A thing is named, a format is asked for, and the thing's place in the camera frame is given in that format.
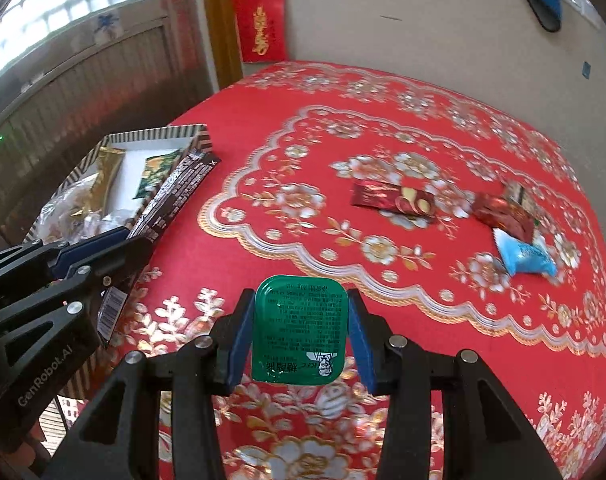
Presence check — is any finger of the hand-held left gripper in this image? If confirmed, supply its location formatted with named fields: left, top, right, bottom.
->
left=0, top=226, right=130, bottom=281
left=0, top=235, right=155, bottom=333

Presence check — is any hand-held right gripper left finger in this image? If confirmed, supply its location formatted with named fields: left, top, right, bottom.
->
left=40, top=287, right=256, bottom=480

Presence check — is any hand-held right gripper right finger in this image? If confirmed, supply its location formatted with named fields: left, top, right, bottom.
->
left=347, top=287, right=566, bottom=480

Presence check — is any clear plastic candy bag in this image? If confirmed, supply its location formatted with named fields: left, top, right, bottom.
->
left=35, top=172, right=134, bottom=246

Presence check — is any green sauce cup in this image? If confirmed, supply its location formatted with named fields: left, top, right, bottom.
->
left=250, top=274, right=351, bottom=386

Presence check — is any black green snack packet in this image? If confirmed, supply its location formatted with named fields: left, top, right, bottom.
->
left=97, top=149, right=223, bottom=348

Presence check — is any striped cardboard box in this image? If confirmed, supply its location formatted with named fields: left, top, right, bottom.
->
left=25, top=124, right=215, bottom=436

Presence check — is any gold foil packet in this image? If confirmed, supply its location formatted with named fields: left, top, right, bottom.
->
left=80, top=146, right=124, bottom=216

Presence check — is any green printed packet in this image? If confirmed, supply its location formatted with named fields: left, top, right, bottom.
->
left=134, top=149, right=183, bottom=201

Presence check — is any dark red snack packet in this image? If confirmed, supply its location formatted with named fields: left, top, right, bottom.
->
left=350, top=180, right=436, bottom=222

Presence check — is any blue wrapped candy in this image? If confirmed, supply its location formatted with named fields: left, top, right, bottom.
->
left=493, top=227, right=559, bottom=278

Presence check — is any red gold foil snack bag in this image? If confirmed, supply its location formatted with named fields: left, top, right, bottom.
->
left=470, top=194, right=536, bottom=241

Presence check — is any red floral tablecloth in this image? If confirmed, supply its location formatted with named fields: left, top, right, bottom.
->
left=58, top=60, right=606, bottom=480

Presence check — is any glass block window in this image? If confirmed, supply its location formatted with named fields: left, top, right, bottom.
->
left=0, top=0, right=159, bottom=91

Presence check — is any wooden door frame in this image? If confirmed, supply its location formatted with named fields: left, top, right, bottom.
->
left=199, top=0, right=244, bottom=93

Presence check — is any red gold wall hanging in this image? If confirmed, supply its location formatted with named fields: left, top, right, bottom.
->
left=231, top=0, right=289, bottom=64

